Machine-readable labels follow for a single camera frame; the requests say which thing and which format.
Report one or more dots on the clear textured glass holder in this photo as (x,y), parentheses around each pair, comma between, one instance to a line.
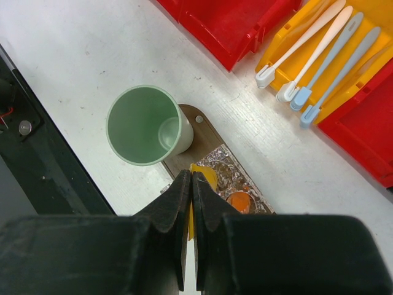
(231,174)

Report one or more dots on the orange toothpaste tube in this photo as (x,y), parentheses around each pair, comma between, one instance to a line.
(241,199)

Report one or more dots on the green cup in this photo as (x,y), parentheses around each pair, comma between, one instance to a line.
(145,126)

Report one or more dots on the yellow bin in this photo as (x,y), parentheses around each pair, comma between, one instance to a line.
(376,13)

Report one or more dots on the white toothbrush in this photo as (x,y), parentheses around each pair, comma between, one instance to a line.
(288,90)
(266,75)

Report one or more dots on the red toothpaste bin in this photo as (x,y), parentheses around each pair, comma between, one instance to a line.
(363,126)

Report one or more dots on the brown oval wooden tray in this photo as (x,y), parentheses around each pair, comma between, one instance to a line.
(206,139)

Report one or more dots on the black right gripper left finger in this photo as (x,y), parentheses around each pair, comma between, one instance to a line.
(68,254)

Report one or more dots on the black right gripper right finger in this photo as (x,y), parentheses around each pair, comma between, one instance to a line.
(281,253)

